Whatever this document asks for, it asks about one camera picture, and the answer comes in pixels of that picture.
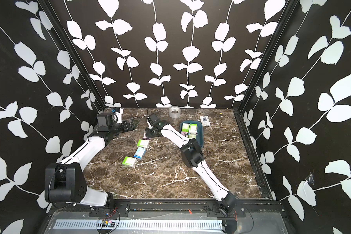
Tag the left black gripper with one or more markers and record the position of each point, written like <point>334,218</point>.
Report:
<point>131,126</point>

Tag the teal storage box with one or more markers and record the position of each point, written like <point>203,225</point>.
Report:
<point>200,136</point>

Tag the blue tissue pack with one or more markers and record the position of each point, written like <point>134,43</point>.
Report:
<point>140,152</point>

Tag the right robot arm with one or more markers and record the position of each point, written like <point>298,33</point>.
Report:
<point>193,158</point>

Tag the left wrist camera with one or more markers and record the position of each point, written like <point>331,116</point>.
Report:
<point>110,116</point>

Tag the pink kuromi tissue pack top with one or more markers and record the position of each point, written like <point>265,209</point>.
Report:
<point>145,137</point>

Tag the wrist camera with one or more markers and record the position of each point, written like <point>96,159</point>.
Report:
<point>152,120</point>
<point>110,116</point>

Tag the white perforated strip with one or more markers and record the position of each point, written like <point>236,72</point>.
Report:
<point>157,225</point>

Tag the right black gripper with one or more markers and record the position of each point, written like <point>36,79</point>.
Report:
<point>147,134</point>

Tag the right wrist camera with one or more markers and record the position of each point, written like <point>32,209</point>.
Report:
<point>152,120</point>

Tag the black front rail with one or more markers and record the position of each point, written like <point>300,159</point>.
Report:
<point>127,207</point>

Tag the small circuit board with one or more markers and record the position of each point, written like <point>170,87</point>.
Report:
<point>106,224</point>

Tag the clear tape roll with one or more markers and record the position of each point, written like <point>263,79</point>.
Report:
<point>174,112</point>

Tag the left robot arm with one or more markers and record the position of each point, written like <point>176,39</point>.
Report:
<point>65,181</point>

